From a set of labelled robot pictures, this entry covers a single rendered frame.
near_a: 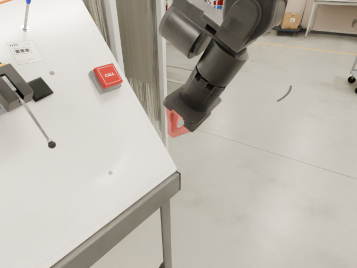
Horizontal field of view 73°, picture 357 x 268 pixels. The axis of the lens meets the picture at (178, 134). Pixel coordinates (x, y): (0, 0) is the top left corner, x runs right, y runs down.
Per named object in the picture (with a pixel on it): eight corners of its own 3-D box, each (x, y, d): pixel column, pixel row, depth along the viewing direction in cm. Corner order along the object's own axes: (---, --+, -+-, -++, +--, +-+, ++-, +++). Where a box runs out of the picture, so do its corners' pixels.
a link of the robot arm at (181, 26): (266, 10, 24) (283, 2, 30) (181, -56, 26) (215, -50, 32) (207, 93, 33) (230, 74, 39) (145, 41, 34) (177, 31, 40)
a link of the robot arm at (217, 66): (245, 58, 29) (258, 48, 34) (203, 24, 30) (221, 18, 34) (216, 97, 34) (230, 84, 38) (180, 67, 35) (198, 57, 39)
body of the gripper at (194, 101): (160, 105, 38) (179, 69, 33) (190, 84, 45) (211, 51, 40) (190, 132, 37) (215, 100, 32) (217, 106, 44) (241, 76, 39)
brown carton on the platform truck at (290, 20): (294, 26, 668) (298, 12, 649) (297, 29, 623) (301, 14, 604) (279, 25, 677) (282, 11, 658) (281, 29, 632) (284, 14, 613)
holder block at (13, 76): (8, 112, 40) (8, 103, 37) (-17, 84, 39) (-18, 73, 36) (32, 100, 42) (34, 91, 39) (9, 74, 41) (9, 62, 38)
